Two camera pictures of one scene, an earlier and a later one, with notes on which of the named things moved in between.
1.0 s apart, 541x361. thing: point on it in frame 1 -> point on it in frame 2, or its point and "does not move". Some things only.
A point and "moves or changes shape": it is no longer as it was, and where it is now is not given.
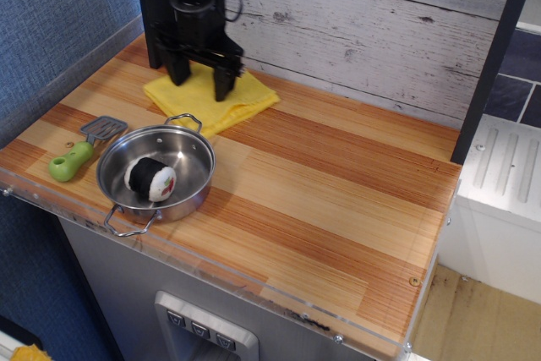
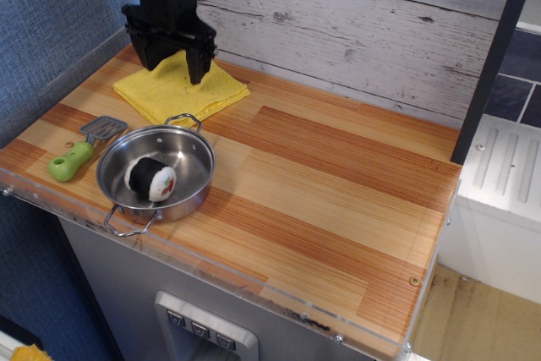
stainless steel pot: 147,172 does not move
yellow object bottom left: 30,353 does not move
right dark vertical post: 496,57 does not move
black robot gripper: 197,30 -> 168,12
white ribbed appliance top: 503,166 does not move
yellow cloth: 197,99 moves or changes shape
